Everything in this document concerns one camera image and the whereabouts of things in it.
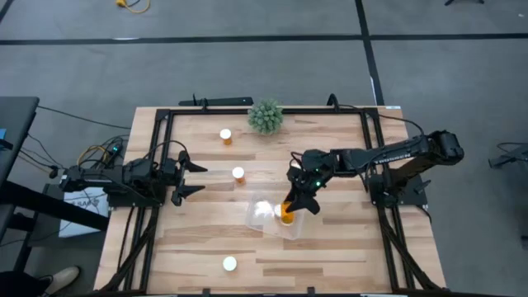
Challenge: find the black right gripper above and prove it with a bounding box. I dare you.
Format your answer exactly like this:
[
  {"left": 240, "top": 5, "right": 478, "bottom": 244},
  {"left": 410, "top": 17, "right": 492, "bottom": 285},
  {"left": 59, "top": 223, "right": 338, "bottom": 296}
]
[{"left": 281, "top": 163, "right": 329, "bottom": 215}]

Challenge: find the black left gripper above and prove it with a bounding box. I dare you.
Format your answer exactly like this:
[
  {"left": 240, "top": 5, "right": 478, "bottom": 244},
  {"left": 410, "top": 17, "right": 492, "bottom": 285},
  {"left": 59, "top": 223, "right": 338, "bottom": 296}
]
[{"left": 156, "top": 150, "right": 209, "bottom": 207}]

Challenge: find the clear plastic basket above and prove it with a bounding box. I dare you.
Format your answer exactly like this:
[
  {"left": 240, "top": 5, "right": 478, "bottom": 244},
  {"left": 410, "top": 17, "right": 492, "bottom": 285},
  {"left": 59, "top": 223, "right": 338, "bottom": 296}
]
[{"left": 244, "top": 192, "right": 307, "bottom": 242}]

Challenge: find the black flat bar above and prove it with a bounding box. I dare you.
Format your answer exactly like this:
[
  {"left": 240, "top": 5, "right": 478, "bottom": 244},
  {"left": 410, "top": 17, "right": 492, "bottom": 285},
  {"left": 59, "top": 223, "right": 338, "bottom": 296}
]
[{"left": 177, "top": 93, "right": 255, "bottom": 108}]

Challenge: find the green potted plant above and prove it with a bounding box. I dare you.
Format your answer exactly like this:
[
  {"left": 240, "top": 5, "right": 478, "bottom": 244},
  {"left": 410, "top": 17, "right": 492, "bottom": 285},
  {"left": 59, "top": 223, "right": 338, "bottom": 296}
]
[{"left": 247, "top": 97, "right": 285, "bottom": 136}]

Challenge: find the white printed box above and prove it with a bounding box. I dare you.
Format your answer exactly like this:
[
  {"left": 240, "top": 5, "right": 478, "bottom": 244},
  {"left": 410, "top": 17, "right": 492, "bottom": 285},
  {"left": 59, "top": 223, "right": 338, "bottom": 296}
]
[{"left": 57, "top": 190, "right": 111, "bottom": 239}]

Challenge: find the person's shoe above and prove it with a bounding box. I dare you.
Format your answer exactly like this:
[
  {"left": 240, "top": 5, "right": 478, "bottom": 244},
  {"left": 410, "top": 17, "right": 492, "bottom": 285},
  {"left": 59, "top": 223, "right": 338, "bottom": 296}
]
[{"left": 40, "top": 266, "right": 82, "bottom": 297}]

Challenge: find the black desk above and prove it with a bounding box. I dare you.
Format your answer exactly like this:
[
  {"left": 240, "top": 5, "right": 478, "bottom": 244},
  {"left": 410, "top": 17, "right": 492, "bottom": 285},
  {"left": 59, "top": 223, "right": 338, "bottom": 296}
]
[{"left": 0, "top": 96, "right": 111, "bottom": 285}]

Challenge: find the person's leg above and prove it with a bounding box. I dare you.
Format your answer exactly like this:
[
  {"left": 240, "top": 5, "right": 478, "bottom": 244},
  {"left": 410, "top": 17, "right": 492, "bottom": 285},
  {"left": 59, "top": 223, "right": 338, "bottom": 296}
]
[{"left": 0, "top": 270, "right": 53, "bottom": 297}]

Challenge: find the black stand base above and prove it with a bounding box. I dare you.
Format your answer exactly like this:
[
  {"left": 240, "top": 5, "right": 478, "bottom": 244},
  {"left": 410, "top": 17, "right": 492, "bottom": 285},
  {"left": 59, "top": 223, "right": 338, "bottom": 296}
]
[{"left": 488, "top": 142, "right": 528, "bottom": 170}]

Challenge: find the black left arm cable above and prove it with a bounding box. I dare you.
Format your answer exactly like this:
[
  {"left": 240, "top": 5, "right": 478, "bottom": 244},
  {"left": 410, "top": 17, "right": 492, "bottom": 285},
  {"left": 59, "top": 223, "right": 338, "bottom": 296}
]
[{"left": 142, "top": 139, "right": 191, "bottom": 166}]

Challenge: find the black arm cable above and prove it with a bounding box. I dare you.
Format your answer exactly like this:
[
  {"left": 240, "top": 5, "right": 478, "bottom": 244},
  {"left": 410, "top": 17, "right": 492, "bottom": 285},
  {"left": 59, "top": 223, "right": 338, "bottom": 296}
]
[
  {"left": 336, "top": 102, "right": 427, "bottom": 137},
  {"left": 142, "top": 139, "right": 191, "bottom": 166}
]

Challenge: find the black aluminium table frame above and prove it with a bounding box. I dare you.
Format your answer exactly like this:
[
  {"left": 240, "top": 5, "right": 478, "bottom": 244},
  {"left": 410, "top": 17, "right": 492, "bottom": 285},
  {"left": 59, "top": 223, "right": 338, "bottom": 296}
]
[{"left": 97, "top": 106, "right": 442, "bottom": 295}]

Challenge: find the black floor cable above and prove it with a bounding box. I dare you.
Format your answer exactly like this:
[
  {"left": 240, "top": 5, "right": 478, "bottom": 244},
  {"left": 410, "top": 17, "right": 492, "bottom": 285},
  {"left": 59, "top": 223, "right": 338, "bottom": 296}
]
[{"left": 35, "top": 105, "right": 133, "bottom": 131}]

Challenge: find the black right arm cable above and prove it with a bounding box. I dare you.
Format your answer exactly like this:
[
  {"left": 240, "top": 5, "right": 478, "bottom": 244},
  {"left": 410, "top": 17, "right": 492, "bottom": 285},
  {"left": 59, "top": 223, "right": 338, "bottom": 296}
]
[{"left": 336, "top": 102, "right": 427, "bottom": 137}]

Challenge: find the yellow cable with plug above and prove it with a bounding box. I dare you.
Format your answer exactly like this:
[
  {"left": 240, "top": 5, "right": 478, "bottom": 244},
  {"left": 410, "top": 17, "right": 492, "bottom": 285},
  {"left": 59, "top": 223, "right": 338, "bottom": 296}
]
[{"left": 115, "top": 0, "right": 152, "bottom": 15}]

